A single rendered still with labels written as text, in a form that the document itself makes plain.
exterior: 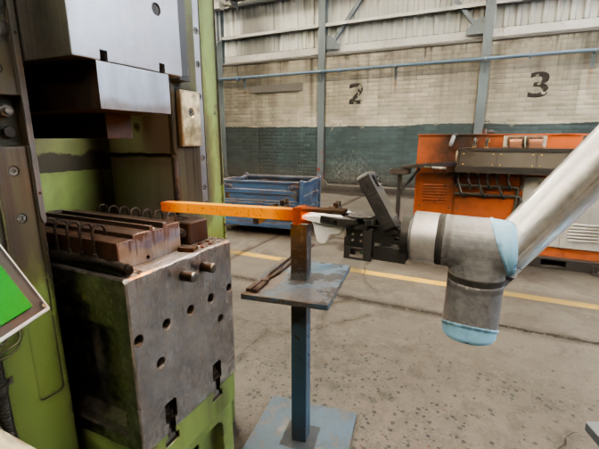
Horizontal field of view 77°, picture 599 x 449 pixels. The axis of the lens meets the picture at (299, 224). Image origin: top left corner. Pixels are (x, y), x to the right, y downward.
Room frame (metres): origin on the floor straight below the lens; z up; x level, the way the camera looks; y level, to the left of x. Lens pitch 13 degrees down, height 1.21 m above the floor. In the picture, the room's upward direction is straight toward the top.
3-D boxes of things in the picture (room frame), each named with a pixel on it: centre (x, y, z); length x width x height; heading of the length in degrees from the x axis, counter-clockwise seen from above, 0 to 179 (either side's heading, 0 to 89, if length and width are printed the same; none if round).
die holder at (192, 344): (1.05, 0.54, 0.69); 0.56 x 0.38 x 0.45; 65
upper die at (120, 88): (1.00, 0.56, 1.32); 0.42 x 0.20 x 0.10; 65
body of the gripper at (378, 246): (0.69, -0.15, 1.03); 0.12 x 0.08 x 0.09; 65
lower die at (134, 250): (1.00, 0.56, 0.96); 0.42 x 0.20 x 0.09; 65
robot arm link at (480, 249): (0.62, -0.30, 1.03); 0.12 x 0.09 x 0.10; 65
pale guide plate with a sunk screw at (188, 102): (1.25, 0.35, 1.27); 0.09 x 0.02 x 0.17; 155
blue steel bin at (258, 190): (5.06, 0.38, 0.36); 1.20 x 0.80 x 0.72; 70
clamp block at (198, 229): (1.09, 0.34, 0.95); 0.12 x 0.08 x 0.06; 65
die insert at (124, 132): (1.03, 0.58, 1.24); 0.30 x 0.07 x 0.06; 65
